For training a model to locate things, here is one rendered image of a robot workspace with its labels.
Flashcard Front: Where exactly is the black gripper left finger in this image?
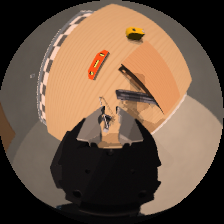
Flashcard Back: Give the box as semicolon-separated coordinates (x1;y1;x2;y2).
58;106;105;166

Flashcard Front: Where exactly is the brown wooden cabinet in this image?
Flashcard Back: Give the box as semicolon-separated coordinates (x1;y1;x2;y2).
115;40;180;115

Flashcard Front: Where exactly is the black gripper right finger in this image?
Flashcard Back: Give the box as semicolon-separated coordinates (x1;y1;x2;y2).
116;106;162;167

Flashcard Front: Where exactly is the yellow tape measure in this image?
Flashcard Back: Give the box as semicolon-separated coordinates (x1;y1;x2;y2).
125;27;145;41

